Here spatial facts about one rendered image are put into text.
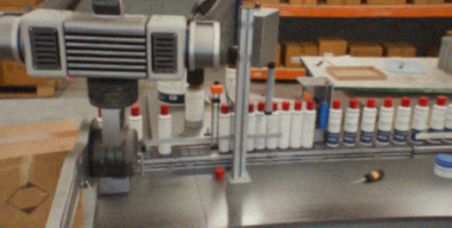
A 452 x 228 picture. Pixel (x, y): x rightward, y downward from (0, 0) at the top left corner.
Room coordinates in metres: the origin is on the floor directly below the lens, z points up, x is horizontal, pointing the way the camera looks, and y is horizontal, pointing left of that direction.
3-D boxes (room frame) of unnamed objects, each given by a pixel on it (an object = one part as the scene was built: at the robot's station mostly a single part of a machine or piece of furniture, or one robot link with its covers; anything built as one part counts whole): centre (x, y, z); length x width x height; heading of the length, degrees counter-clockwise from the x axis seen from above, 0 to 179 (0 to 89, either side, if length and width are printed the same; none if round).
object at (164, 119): (1.83, 0.24, 0.98); 0.05 x 0.05 x 0.20
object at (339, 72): (3.31, -0.88, 0.82); 0.34 x 0.24 x 0.03; 98
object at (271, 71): (1.81, -0.17, 1.18); 0.04 x 0.04 x 0.21
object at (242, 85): (1.74, -0.06, 1.16); 0.04 x 0.04 x 0.67; 12
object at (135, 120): (1.81, 0.35, 0.98); 0.05 x 0.05 x 0.20
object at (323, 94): (2.05, -0.38, 1.01); 0.14 x 0.13 x 0.26; 102
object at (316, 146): (1.87, 0.01, 0.86); 1.65 x 0.08 x 0.04; 102
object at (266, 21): (1.81, -0.11, 1.38); 0.17 x 0.10 x 0.19; 157
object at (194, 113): (2.13, 0.14, 1.03); 0.09 x 0.09 x 0.30
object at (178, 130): (2.33, -0.02, 0.86); 0.80 x 0.67 x 0.05; 102
